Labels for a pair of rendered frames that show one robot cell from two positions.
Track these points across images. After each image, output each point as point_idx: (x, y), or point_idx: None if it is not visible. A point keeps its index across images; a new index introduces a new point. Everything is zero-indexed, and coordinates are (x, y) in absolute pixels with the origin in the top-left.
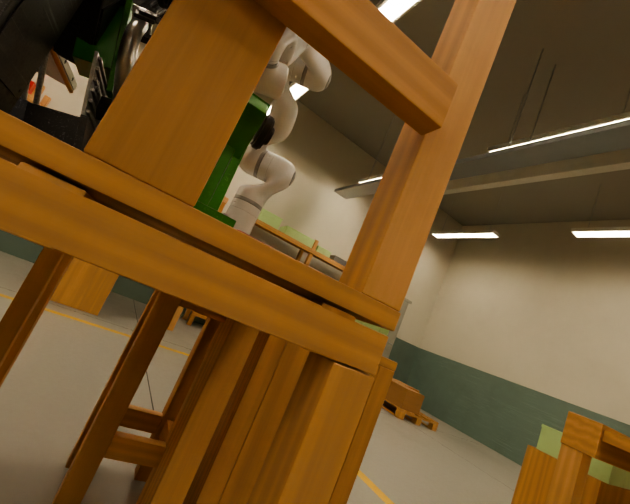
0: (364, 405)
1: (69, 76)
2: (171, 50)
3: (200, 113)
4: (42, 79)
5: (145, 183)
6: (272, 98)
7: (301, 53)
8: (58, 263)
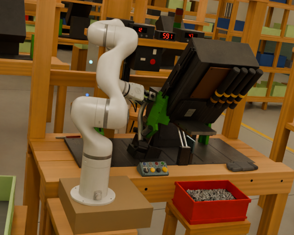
0: (25, 158)
1: (183, 129)
2: None
3: None
4: (178, 134)
5: None
6: (100, 88)
7: (105, 51)
8: (165, 226)
